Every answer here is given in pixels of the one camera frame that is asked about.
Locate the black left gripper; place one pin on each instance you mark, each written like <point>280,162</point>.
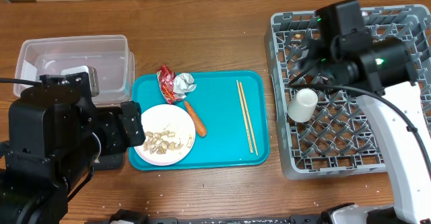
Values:
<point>119,140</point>

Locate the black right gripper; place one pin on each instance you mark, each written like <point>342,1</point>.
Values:
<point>314,58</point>

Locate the white paper cup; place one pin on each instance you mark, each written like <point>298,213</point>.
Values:
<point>302,106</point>

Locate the wooden chopstick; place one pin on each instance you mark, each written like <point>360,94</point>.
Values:
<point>250,125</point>
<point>244,116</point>

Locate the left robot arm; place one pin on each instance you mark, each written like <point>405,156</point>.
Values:
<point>56,133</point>

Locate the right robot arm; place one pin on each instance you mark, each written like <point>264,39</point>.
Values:
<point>383,77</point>

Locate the grey dishwasher rack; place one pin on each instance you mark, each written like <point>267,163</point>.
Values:
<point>337,140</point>

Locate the black tray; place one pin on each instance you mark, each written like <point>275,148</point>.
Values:
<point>107,156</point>

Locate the white plate with food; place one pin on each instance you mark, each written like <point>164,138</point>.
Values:
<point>169,135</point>

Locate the red snack wrapper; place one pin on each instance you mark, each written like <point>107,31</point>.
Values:
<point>165,79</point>

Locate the clear plastic bin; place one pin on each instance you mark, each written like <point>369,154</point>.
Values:
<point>109,55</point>

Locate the crumpled white paper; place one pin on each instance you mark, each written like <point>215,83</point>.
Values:
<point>183,83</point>

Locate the orange carrot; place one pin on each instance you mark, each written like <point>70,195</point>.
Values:
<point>199,126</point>

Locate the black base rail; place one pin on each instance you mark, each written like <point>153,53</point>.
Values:
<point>309,218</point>

